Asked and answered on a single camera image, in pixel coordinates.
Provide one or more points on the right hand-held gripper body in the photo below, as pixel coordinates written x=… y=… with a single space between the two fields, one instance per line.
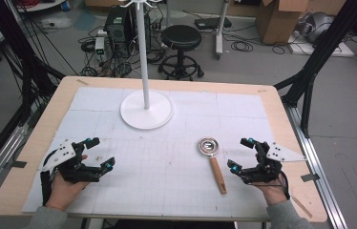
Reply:
x=267 y=170

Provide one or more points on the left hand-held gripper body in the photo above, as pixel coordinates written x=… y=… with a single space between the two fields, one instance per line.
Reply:
x=63 y=154

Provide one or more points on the person's right hand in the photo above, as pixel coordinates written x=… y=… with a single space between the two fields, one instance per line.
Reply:
x=273 y=193

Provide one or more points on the person's left hand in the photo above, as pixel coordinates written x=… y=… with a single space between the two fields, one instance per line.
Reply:
x=63 y=192

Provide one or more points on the black tape piece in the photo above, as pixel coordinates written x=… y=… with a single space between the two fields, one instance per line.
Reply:
x=19 y=164
x=310 y=177

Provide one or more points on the thin wooden stick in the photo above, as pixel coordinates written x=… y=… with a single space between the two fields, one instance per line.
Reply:
x=302 y=207

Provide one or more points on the white hook stand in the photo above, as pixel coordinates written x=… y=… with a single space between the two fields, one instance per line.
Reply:
x=146 y=113

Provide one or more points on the small white power unit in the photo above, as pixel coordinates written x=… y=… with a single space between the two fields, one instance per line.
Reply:
x=100 y=46

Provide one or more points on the black computer tower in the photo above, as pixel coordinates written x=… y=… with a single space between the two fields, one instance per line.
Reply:
x=117 y=28

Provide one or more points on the large open cardboard box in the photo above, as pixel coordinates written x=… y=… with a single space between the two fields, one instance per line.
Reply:
x=277 y=25

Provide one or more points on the black flat box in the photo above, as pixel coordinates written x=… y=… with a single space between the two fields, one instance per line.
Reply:
x=211 y=23

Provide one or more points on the black round stool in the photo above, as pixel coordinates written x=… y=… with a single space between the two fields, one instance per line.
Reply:
x=181 y=36

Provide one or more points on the white flat board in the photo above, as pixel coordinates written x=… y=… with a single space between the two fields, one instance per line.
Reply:
x=342 y=51

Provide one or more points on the grey round device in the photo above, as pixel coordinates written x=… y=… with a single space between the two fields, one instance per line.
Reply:
x=318 y=27

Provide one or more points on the black metal frame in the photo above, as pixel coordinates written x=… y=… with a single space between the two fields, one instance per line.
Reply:
x=25 y=73
x=313 y=63

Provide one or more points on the white metal stand post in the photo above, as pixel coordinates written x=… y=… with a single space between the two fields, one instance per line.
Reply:
x=220 y=31

